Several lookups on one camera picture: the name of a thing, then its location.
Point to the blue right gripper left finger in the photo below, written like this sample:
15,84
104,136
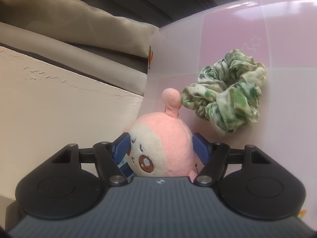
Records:
119,149

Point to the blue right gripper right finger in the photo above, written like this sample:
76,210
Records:
202,148

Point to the pink round-head plush doll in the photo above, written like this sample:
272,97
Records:
161,143

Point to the green tie-dye scrunchie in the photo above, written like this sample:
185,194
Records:
227,94

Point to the beige curtain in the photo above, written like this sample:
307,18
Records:
81,38

